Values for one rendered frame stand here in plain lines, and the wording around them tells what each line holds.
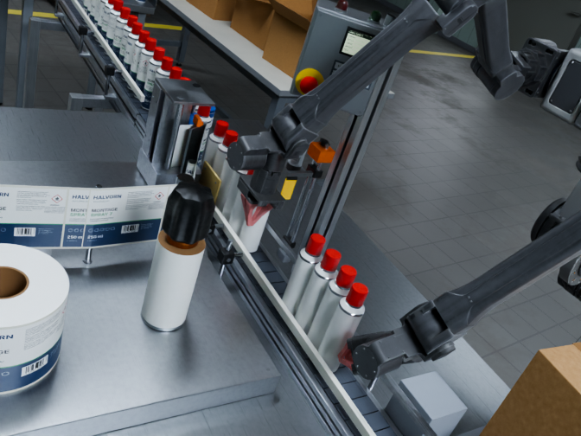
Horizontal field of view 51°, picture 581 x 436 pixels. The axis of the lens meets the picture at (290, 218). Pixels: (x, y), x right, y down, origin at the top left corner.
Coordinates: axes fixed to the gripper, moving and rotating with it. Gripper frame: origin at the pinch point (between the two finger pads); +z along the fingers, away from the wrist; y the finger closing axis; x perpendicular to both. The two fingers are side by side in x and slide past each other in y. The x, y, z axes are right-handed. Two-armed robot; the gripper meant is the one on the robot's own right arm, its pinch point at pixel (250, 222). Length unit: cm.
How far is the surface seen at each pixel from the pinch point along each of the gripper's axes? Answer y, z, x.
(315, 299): 22.9, 2.9, 4.4
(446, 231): -109, 97, 234
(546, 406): 63, -5, 26
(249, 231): -5.8, 7.0, 4.9
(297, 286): 17.5, 4.0, 3.8
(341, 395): 41.3, 9.8, 1.7
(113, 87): -104, 17, 3
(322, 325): 27.5, 5.6, 4.3
